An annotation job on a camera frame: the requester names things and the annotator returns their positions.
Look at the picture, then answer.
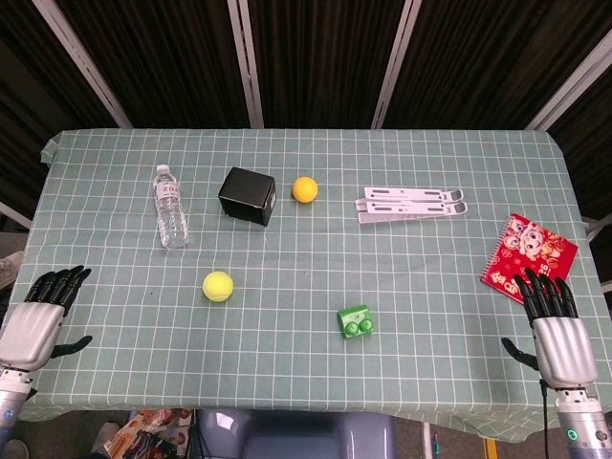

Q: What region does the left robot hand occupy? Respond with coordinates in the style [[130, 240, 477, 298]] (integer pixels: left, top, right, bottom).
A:
[[0, 265, 94, 373]]

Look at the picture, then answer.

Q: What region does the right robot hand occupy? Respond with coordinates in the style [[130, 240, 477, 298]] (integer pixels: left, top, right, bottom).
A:
[[500, 267, 599, 389]]

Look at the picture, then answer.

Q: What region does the yellow-green tennis ball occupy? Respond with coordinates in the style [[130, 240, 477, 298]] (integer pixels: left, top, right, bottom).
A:
[[202, 271, 234, 303]]

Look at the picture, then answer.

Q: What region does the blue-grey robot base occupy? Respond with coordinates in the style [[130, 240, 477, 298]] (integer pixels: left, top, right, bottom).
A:
[[195, 407, 398, 459]]

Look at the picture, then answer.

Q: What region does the black box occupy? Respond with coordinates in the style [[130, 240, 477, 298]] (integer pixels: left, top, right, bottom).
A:
[[217, 166, 277, 228]]

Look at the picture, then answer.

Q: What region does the orange-yellow ball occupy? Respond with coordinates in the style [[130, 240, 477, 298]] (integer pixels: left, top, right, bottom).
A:
[[292, 176, 319, 205]]

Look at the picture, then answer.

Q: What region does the grey sneaker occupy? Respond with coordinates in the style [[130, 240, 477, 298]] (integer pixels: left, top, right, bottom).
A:
[[0, 251, 26, 291]]

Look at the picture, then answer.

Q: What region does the red spiral calendar notebook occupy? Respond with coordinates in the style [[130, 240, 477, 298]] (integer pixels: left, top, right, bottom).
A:
[[480, 212, 579, 306]]

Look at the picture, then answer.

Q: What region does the colourful printed bag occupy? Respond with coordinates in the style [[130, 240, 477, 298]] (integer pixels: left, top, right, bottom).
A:
[[102, 407, 195, 459]]

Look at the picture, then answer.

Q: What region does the clear plastic water bottle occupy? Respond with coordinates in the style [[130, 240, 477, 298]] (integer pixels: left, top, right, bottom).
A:
[[153, 164, 190, 251]]

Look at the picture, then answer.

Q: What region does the white folding laptop stand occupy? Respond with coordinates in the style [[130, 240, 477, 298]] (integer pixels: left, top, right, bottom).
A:
[[353, 186, 469, 226]]

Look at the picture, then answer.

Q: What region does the green toy block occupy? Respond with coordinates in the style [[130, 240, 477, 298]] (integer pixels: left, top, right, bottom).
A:
[[337, 304, 377, 341]]

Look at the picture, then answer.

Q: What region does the green checkered tablecloth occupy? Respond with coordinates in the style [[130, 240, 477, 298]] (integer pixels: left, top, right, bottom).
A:
[[18, 127, 607, 444]]

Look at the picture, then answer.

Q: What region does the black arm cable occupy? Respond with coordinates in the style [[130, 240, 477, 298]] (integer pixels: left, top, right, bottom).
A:
[[539, 380, 552, 459]]

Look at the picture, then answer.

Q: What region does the white partition frame post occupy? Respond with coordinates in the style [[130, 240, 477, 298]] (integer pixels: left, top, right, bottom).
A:
[[371, 0, 428, 129], [32, 0, 134, 129], [523, 28, 612, 131], [227, 0, 265, 129]]

